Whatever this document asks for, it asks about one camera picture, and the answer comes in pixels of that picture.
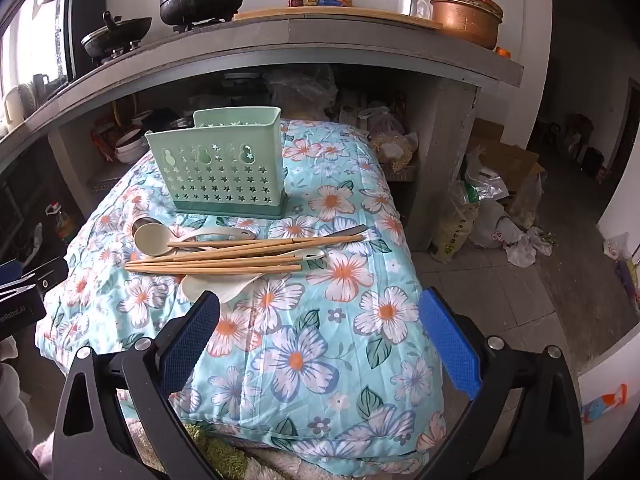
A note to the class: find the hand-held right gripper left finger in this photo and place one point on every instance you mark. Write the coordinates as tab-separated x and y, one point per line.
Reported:
192	335

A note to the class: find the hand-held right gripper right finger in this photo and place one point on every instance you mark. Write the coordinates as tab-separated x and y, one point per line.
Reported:
450	340

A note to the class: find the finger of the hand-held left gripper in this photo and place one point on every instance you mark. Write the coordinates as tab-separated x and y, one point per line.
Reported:
50	275
9	270

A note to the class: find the white rice paddle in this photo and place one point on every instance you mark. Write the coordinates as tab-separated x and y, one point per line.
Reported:
210	287

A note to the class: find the beige plastic spoon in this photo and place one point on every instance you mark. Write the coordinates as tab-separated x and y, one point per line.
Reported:
152	241

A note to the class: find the dark metal utensil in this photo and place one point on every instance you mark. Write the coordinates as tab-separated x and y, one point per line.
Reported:
345	232

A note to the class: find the green star-cut utensil holder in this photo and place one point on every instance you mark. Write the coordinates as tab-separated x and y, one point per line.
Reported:
215	180

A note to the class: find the person's left hand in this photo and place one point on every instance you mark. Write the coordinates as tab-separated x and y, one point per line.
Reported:
15	400

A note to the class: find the red-capped oil bottle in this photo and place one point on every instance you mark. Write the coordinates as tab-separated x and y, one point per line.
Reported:
62	225

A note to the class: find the white rice sack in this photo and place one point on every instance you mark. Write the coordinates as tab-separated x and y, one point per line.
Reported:
452	230

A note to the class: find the green fuzzy cloth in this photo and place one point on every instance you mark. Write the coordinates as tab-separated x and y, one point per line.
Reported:
215	450

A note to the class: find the white plastic bag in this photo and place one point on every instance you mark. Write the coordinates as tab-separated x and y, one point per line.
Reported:
500	232

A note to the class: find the floral blue blanket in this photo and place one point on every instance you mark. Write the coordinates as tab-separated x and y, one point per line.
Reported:
310	360

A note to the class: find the red food packet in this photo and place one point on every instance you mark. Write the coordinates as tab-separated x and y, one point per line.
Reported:
105	140

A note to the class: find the stack of white bowls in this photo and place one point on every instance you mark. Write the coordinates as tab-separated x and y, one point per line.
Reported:
131	147

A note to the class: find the cream thermos jug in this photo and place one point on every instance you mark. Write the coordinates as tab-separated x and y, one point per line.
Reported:
14	107

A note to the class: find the green and white bag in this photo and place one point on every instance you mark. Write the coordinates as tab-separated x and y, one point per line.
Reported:
482	180

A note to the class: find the dark mug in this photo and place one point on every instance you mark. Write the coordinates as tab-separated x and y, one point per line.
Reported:
41	90

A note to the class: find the cardboard box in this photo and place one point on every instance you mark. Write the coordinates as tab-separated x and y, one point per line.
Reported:
510	160

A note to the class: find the bag of yellow beans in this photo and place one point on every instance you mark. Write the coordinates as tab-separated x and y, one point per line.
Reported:
395	152

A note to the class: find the pink plastic bag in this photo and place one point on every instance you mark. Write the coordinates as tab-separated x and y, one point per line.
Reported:
380	120

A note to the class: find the white carton box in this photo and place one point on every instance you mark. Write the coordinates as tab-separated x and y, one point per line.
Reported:
352	112

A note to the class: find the black wok with lid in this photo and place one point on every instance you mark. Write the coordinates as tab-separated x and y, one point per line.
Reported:
117	32

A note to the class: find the black splash guard panel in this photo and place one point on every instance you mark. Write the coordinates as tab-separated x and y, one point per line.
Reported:
82	25

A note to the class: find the crumpled clear plastic bag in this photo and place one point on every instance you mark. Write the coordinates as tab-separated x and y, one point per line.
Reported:
300	90

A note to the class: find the gas stove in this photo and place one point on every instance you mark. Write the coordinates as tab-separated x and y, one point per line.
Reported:
200	24

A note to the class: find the small orange object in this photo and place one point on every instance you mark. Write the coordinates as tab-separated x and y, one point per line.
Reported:
503	52

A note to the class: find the copper pot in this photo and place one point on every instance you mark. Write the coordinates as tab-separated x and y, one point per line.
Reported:
465	25

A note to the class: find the concrete kitchen counter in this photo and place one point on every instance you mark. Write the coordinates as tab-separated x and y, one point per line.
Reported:
310	40

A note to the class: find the small clear plastic bag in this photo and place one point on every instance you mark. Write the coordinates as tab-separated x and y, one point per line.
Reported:
422	8

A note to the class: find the wooden cutting board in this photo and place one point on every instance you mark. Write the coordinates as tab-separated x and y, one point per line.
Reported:
350	14

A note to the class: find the blue seasoning packet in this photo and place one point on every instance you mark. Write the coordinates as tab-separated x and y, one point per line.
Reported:
329	2

